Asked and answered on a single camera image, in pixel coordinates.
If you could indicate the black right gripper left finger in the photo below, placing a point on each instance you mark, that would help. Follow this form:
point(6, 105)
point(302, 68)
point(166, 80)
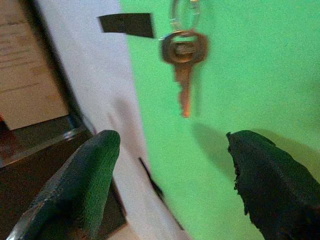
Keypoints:
point(82, 180)

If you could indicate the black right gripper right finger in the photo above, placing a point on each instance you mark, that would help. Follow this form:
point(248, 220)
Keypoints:
point(275, 190)

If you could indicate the dark wooden furniture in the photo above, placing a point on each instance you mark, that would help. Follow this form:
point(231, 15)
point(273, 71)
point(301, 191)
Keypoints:
point(22, 180)

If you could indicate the black tape strip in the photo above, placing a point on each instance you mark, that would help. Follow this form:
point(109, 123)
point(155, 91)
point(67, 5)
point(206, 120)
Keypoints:
point(155, 186)
point(130, 25)

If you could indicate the green paper sheet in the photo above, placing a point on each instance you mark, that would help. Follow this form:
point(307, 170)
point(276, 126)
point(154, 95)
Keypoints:
point(250, 75)

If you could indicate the beige cabinet panel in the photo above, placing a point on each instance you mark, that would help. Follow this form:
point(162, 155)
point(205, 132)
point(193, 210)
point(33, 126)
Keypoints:
point(22, 75)

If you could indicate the brass key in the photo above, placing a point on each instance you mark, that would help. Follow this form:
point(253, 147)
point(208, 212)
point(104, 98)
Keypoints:
point(184, 75)

